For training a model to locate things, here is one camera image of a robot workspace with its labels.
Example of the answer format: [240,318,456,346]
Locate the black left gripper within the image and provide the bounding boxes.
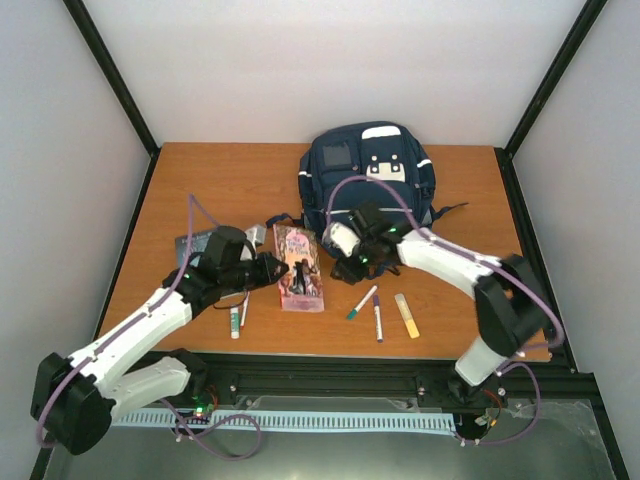
[223,252,290,292]

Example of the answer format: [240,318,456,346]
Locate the pink illustrated paperback book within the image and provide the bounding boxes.
[273,224,324,313]

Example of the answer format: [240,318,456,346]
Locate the dark teal Bronte book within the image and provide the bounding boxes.
[174,229,214,267]

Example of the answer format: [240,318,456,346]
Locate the navy blue student backpack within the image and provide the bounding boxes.
[292,121,449,269]

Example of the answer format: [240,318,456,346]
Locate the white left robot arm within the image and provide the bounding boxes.
[30,226,289,455]

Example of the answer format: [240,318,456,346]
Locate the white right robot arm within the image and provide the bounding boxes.
[322,203,551,405]

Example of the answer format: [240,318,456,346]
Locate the red marker pen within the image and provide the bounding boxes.
[240,292,250,330]

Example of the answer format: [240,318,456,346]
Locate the green capped marker pen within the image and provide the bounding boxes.
[346,285,378,320]

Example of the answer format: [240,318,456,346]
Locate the yellow highlighter pen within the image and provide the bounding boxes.
[394,293,420,339]

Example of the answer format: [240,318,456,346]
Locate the white glue stick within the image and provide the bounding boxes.
[229,307,240,339]

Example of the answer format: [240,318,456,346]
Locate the purple marker pen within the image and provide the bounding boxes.
[373,294,384,343]

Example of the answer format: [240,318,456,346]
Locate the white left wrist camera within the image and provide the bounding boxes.
[245,224,267,248]

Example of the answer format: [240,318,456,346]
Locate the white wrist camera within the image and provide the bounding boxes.
[245,224,267,248]
[322,222,360,257]

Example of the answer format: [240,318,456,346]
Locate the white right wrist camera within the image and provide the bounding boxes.
[322,222,360,257]

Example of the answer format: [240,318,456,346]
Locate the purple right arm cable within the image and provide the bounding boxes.
[324,175,565,447]

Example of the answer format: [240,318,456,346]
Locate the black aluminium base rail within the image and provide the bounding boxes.
[59,349,601,411]

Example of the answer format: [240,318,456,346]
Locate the light blue slotted cable duct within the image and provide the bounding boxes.
[109,405,457,435]

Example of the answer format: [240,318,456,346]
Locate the black left corner frame post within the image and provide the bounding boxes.
[62,0,160,158]

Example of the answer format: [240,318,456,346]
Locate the black corner frame post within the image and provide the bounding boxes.
[62,0,160,158]
[504,0,608,161]

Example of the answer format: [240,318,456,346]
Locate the black right corner frame post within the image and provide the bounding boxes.
[504,0,608,161]

